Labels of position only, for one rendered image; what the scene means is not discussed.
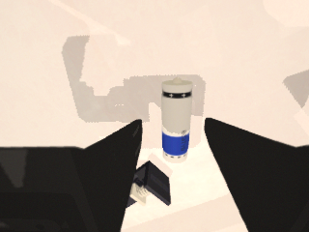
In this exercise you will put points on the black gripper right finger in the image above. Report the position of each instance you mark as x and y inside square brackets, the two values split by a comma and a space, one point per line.
[268, 179]

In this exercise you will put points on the white and blue battery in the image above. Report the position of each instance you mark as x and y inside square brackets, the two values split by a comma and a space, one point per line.
[176, 105]

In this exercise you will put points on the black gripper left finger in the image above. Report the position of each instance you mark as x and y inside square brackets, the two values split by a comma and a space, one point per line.
[99, 177]

